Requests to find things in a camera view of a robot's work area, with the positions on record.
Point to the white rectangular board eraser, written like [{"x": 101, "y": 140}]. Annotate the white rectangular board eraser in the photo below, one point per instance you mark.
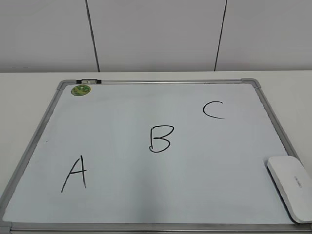
[{"x": 294, "y": 185}]

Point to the black hanging clip on frame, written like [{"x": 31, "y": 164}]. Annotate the black hanging clip on frame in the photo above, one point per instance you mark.
[{"x": 88, "y": 81}]

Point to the white board with grey frame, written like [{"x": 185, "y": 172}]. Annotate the white board with grey frame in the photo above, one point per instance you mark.
[{"x": 180, "y": 156}]

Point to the round green magnet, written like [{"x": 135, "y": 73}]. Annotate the round green magnet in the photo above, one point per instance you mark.
[{"x": 80, "y": 90}]

